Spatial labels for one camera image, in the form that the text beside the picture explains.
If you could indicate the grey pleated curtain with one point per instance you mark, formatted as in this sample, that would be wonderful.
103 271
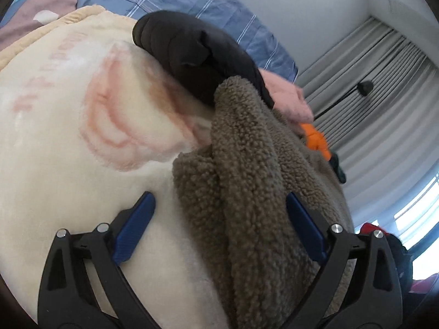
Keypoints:
384 116

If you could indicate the window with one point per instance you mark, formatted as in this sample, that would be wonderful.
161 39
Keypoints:
420 219

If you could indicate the red cloth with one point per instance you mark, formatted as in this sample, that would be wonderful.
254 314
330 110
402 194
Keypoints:
372 229

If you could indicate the pink fluffy cloth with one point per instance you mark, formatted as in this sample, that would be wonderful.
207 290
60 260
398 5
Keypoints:
286 97

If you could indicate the dark green cloth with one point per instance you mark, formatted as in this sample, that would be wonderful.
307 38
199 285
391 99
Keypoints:
338 168

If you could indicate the black floor lamp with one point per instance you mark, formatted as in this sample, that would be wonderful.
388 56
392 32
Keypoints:
363 87

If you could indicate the cream printed blanket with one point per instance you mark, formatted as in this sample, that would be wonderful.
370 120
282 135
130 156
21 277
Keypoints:
68 150

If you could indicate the brown fleece jacket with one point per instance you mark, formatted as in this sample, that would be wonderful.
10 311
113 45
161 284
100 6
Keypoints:
253 185

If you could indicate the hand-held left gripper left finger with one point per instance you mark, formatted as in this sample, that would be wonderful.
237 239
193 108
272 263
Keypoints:
133 228

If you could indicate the blue plaid bed sheet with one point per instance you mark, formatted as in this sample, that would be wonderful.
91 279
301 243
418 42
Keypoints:
192 7

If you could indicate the orange cloth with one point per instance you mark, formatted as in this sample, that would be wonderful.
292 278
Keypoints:
317 140

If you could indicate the black puffer jacket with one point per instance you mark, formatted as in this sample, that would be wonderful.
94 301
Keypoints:
192 58

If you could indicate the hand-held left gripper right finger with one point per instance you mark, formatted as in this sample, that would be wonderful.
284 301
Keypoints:
305 228

